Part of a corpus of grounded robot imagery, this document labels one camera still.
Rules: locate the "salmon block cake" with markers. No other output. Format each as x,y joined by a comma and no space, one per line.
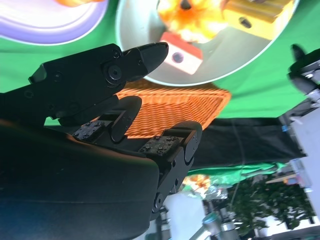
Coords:
185,62

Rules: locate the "green tablecloth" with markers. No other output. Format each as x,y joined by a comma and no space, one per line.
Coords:
250,95
250,167

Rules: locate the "yellow layered cake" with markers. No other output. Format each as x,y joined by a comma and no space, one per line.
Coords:
260,15

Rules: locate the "black backdrop curtain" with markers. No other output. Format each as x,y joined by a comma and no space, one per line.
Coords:
237,142

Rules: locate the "green leafy plant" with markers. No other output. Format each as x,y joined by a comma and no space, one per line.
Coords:
262,200

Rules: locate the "lavender plate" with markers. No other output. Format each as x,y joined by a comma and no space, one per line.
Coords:
37,25

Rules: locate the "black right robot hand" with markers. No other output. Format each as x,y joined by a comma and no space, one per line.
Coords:
75,175

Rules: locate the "grey industrial robot arm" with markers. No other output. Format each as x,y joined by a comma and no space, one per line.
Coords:
227,227

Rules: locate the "orange wicker basket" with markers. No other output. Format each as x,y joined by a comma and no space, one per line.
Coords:
175,107

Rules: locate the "pale green bowl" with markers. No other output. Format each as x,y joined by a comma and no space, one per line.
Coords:
140,50

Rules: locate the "clear bag of snacks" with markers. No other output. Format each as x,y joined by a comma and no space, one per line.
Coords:
200,185

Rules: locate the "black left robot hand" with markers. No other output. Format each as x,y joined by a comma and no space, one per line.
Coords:
303,65

